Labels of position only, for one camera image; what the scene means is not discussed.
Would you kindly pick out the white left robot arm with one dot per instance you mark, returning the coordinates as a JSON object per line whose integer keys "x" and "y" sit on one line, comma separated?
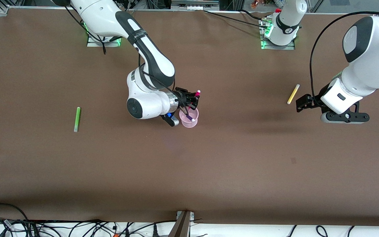
{"x": 370, "y": 65}

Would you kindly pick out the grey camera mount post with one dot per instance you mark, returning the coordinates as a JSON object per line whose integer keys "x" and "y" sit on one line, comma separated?
{"x": 182, "y": 224}

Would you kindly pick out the green pen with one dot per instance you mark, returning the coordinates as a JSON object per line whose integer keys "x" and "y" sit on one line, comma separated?
{"x": 77, "y": 119}

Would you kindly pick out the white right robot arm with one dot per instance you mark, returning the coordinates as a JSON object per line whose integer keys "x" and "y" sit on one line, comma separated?
{"x": 100, "y": 13}

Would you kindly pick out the purple pen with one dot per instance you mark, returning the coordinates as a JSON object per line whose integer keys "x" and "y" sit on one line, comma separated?
{"x": 191, "y": 118}

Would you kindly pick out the pink pen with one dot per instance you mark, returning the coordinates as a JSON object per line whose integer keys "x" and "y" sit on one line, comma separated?
{"x": 197, "y": 94}

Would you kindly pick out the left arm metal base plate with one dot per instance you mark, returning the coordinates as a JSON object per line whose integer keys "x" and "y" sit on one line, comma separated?
{"x": 277, "y": 47}

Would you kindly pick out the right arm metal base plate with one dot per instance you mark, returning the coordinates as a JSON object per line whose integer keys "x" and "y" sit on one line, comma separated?
{"x": 92, "y": 43}

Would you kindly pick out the yellow pen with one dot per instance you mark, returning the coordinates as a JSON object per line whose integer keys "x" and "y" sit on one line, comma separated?
{"x": 293, "y": 94}

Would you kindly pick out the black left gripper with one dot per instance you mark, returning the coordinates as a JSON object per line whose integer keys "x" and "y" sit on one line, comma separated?
{"x": 312, "y": 101}

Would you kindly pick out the aluminium corner bracket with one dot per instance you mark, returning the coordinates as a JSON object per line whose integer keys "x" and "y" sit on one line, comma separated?
{"x": 2, "y": 10}

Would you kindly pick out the pink pen holder cup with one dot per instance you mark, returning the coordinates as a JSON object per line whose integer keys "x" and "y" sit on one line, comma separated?
{"x": 186, "y": 123}

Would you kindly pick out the grey power strip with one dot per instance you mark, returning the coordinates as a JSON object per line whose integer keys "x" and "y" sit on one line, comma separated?
{"x": 194, "y": 4}

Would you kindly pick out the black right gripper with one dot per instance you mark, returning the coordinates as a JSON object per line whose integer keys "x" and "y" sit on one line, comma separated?
{"x": 182, "y": 97}

